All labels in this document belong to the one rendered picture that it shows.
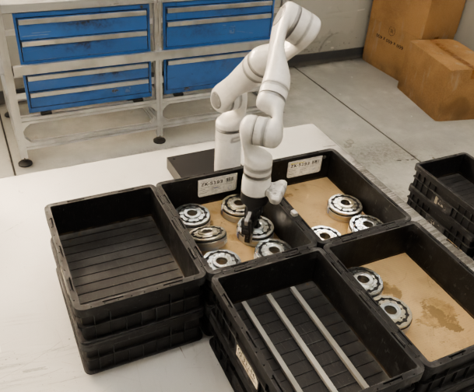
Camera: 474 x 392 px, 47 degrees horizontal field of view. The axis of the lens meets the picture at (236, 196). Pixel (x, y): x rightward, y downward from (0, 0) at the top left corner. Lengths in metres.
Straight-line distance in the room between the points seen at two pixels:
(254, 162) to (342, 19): 3.77
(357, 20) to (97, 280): 4.09
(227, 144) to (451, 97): 2.69
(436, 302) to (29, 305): 1.05
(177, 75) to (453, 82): 1.96
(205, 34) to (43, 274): 2.15
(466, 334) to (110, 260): 0.89
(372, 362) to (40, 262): 0.96
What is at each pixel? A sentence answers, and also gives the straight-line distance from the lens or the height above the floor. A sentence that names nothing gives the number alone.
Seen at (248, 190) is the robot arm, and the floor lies 1.02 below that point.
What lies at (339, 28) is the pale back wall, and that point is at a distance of 5.04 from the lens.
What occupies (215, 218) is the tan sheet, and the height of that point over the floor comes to 0.83.
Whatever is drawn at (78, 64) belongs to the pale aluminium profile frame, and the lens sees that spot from 3.22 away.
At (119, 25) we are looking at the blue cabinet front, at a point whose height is 0.78.
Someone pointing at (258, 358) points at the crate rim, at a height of 0.93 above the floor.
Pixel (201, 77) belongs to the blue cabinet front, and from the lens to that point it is 3.52.
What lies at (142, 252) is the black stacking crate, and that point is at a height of 0.83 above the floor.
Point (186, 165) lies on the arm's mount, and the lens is 1.97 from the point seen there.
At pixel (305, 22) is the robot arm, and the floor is 1.37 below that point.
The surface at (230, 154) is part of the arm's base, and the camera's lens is 1.85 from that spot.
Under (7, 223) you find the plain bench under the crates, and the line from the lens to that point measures 1.86.
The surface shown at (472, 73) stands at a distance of 4.29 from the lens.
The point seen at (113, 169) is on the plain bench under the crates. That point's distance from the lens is 2.04.
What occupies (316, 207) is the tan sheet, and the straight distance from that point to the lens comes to 1.68.
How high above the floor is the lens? 1.81
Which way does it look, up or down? 35 degrees down
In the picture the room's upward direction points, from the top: 4 degrees clockwise
